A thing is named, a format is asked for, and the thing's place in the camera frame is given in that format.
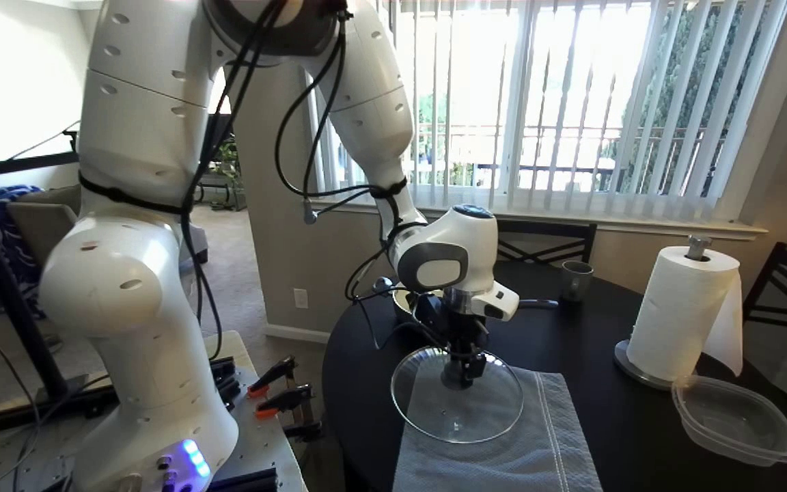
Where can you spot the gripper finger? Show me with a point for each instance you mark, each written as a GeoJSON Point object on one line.
{"type": "Point", "coordinates": [477, 367]}
{"type": "Point", "coordinates": [451, 370]}

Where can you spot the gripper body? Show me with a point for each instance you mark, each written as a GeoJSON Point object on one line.
{"type": "Point", "coordinates": [463, 331]}

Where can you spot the glass lid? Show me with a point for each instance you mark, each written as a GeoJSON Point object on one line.
{"type": "Point", "coordinates": [434, 410]}

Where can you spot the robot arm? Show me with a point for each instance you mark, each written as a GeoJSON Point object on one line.
{"type": "Point", "coordinates": [141, 287]}

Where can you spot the blue towel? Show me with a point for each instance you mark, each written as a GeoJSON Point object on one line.
{"type": "Point", "coordinates": [544, 444]}

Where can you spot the paper towel roll on holder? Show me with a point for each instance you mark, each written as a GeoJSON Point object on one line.
{"type": "Point", "coordinates": [680, 314]}

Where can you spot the black wooden chair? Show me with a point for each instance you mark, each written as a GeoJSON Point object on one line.
{"type": "Point", "coordinates": [544, 242]}
{"type": "Point", "coordinates": [786, 290]}

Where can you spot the grey cup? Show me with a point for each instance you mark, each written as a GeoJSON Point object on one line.
{"type": "Point", "coordinates": [576, 281]}

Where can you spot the orange and black clamp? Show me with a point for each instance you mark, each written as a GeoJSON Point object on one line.
{"type": "Point", "coordinates": [287, 401]}
{"type": "Point", "coordinates": [272, 376]}

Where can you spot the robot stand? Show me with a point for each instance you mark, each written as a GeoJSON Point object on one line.
{"type": "Point", "coordinates": [260, 437]}

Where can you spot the window with vertical blinds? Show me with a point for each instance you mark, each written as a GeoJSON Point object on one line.
{"type": "Point", "coordinates": [571, 102]}

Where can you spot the clear plastic container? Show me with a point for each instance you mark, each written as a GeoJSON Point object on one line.
{"type": "Point", "coordinates": [735, 420]}

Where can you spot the plant on black stand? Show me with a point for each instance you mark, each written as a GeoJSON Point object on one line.
{"type": "Point", "coordinates": [228, 171]}

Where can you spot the armchair with blue cloth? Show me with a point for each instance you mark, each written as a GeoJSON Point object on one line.
{"type": "Point", "coordinates": [38, 225]}

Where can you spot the black stand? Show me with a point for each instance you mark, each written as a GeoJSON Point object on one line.
{"type": "Point", "coordinates": [4, 287]}

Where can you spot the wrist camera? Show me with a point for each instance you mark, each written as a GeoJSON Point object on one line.
{"type": "Point", "coordinates": [426, 311]}

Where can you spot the wall socket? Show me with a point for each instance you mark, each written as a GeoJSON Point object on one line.
{"type": "Point", "coordinates": [300, 298]}

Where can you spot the black metal rail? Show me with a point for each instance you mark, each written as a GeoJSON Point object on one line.
{"type": "Point", "coordinates": [246, 480]}

